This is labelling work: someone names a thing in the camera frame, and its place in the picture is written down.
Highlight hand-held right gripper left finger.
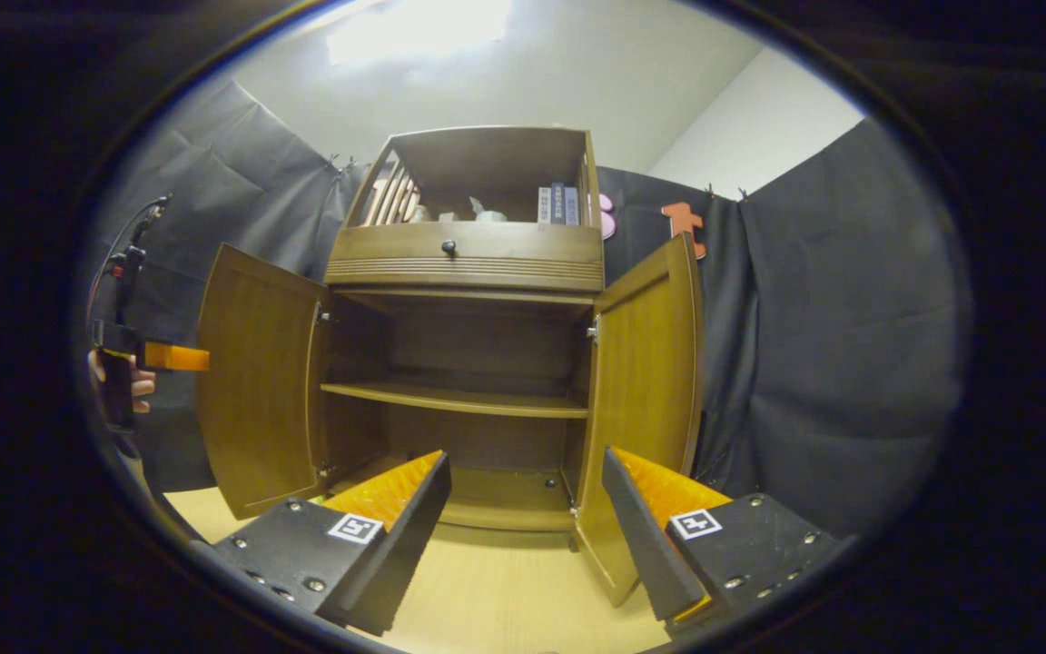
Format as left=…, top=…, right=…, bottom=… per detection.
left=211, top=450, right=453, bottom=639

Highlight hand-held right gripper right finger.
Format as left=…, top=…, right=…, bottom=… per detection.
left=602, top=445, right=844, bottom=635

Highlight wooden shoe cabinet door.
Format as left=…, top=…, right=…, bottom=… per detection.
left=575, top=232, right=706, bottom=608
left=196, top=243, right=331, bottom=520

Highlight black backdrop cloth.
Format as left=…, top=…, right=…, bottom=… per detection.
left=83, top=80, right=973, bottom=537

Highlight wooden drawer with black knob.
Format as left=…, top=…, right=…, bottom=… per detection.
left=328, top=223, right=604, bottom=269

